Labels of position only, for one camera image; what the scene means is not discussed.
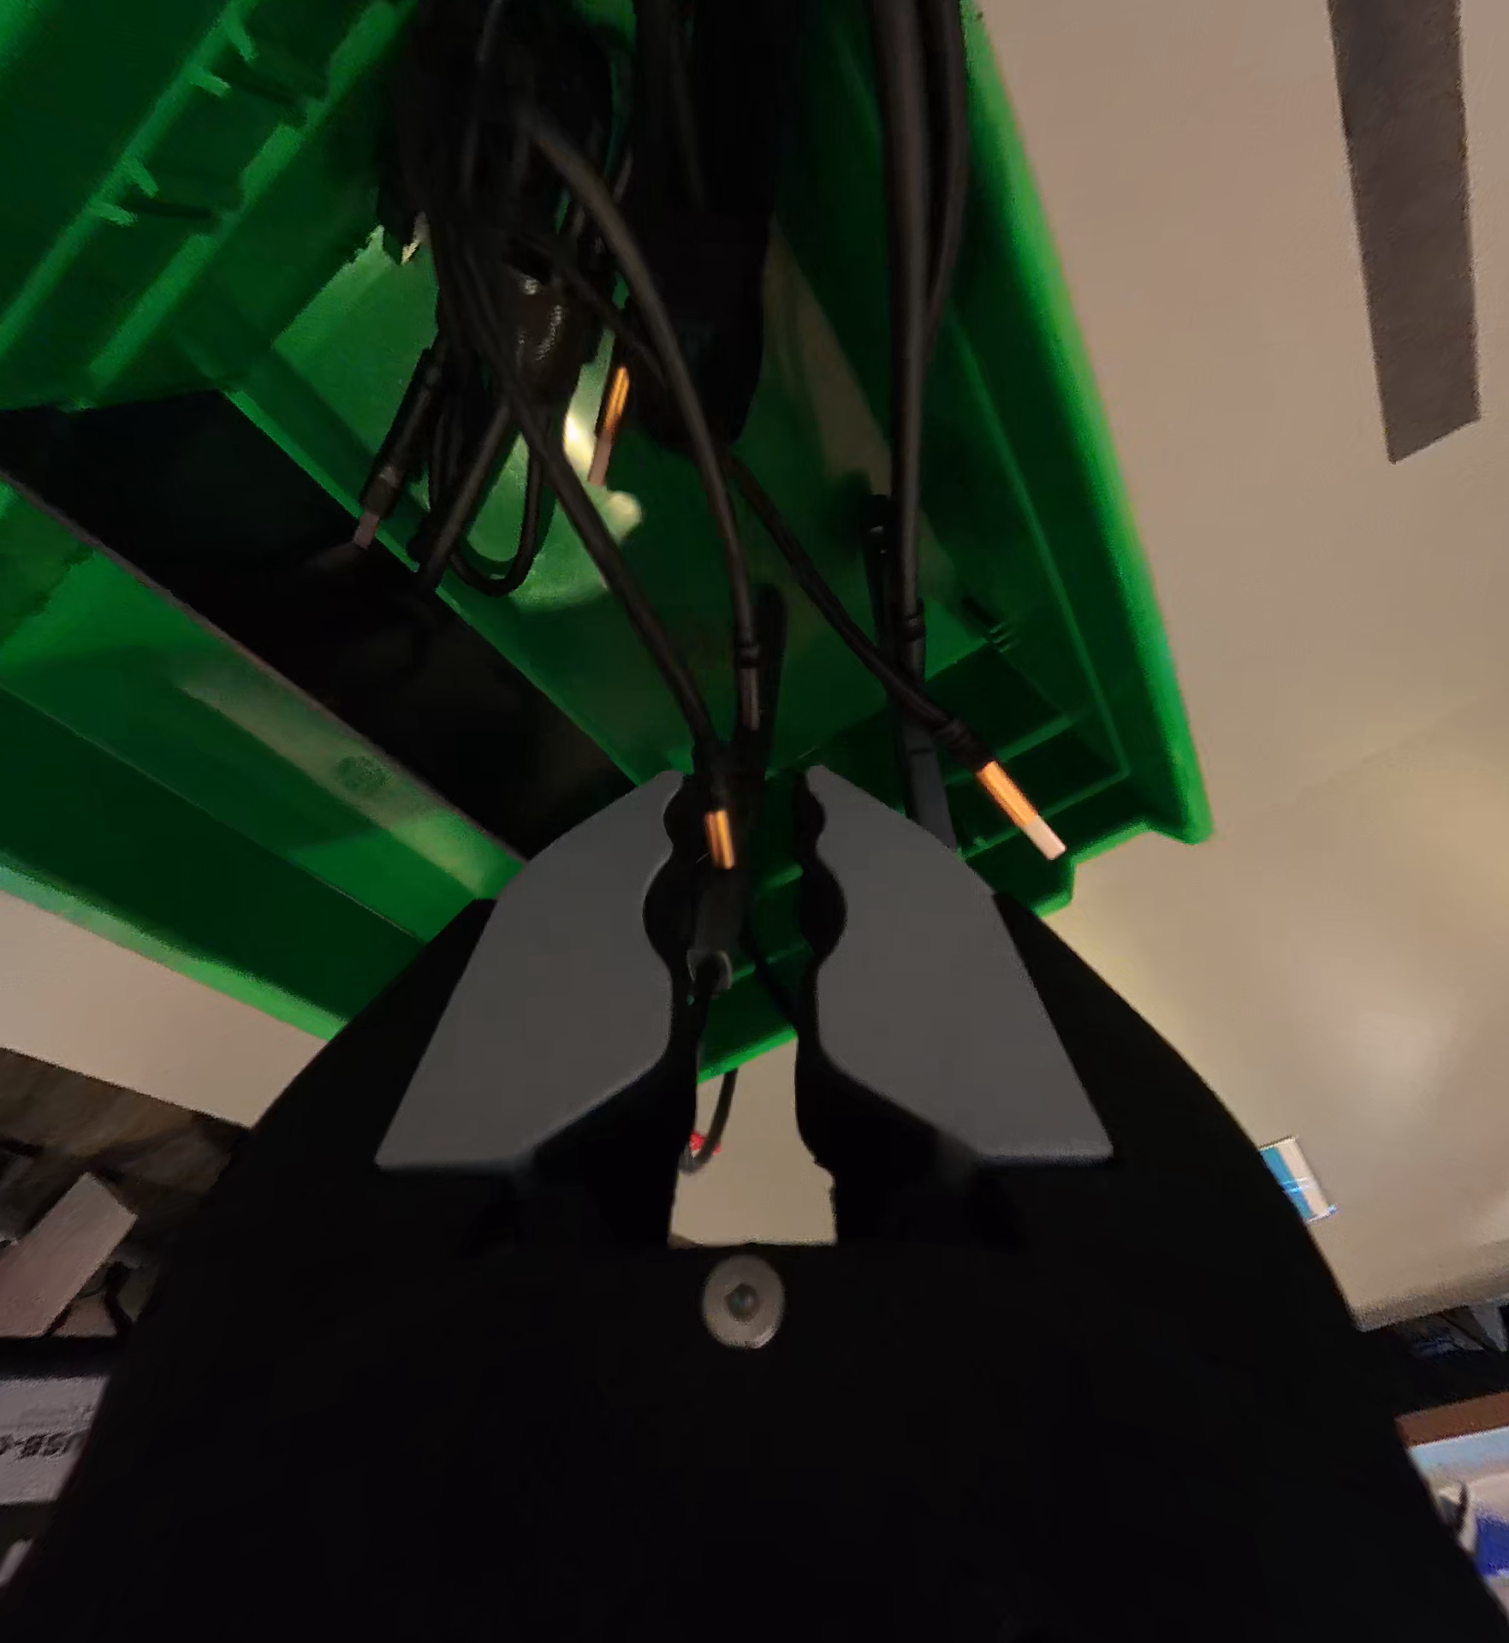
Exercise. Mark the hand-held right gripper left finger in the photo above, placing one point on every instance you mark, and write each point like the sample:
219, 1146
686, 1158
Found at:
535, 1016

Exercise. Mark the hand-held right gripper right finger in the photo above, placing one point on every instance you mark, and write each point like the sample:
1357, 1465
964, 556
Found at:
942, 1016

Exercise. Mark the green plastic bin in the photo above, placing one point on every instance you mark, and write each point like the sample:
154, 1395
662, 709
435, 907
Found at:
123, 128

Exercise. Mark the blue white card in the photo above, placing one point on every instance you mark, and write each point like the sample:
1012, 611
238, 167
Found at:
1296, 1180

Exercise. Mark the black green-bin divider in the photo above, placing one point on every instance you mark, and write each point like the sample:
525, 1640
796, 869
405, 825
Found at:
252, 552

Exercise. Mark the dark grey strip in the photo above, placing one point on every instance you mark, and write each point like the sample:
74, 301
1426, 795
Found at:
1405, 218

